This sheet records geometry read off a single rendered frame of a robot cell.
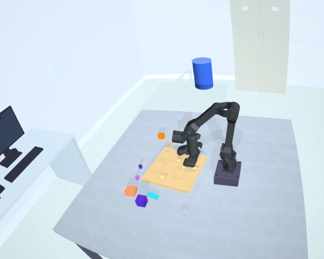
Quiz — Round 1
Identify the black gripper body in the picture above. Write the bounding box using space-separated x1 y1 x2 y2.
183 142 202 167

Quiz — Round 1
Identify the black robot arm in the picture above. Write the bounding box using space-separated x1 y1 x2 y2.
172 101 240 173

